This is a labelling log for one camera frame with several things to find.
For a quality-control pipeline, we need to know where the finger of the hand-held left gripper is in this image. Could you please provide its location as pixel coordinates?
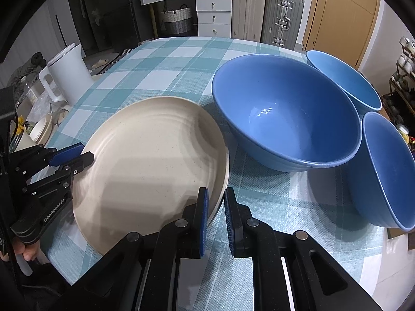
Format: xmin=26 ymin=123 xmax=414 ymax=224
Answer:
xmin=32 ymin=143 xmax=85 ymax=169
xmin=49 ymin=152 xmax=95 ymax=185

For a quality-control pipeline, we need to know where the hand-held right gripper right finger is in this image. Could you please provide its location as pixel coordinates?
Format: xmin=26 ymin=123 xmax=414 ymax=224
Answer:
xmin=225 ymin=187 xmax=383 ymax=311

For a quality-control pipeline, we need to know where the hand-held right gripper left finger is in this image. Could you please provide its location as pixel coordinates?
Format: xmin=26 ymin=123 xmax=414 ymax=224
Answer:
xmin=70 ymin=187 xmax=209 ymax=311

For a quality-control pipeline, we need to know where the light blue bowl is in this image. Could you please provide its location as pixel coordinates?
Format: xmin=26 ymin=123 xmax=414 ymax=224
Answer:
xmin=306 ymin=50 xmax=383 ymax=119

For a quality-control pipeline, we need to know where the person's left forearm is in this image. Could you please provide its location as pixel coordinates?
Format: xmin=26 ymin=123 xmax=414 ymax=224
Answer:
xmin=0 ymin=256 xmax=81 ymax=311

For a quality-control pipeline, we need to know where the person's left hand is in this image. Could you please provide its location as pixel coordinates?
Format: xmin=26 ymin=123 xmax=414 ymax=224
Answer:
xmin=13 ymin=240 xmax=41 ymax=261

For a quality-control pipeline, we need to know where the clear plastic bottle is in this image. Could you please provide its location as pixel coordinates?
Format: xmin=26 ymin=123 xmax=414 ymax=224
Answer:
xmin=19 ymin=76 xmax=39 ymax=106

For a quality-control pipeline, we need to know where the white electric kettle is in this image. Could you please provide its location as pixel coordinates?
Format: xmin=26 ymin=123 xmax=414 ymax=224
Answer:
xmin=39 ymin=43 xmax=94 ymax=106

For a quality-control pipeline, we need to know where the dark clothes pile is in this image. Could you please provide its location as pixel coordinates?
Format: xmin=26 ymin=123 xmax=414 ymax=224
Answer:
xmin=8 ymin=52 xmax=47 ymax=85

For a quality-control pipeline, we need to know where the teal checkered tablecloth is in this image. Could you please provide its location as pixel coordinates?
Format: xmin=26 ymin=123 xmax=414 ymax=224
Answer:
xmin=42 ymin=36 xmax=394 ymax=311

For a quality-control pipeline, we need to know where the black glass cabinet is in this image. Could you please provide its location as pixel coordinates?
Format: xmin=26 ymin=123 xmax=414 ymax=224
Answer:
xmin=66 ymin=0 xmax=111 ymax=55

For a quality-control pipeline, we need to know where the dark grey refrigerator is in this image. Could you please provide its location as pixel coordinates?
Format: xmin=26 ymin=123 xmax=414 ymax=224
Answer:
xmin=107 ymin=0 xmax=143 ymax=52

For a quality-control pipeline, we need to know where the woven laundry basket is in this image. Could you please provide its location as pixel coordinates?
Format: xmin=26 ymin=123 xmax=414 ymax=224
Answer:
xmin=161 ymin=4 xmax=194 ymax=36

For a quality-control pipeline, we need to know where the white drawer cabinet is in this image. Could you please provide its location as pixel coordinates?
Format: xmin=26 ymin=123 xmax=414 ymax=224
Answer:
xmin=195 ymin=0 xmax=233 ymax=38

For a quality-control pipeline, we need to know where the wooden shoe rack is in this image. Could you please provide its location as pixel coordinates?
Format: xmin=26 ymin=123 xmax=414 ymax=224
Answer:
xmin=387 ymin=36 xmax=415 ymax=127

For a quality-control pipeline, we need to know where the beige suitcase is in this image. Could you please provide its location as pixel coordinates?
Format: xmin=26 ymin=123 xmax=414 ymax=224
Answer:
xmin=232 ymin=0 xmax=268 ymax=43

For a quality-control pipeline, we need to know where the silver suitcase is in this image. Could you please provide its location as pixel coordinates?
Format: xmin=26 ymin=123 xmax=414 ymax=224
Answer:
xmin=261 ymin=0 xmax=305 ymax=51

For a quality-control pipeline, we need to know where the wooden door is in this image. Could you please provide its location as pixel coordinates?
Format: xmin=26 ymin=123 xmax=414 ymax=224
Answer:
xmin=301 ymin=0 xmax=381 ymax=68

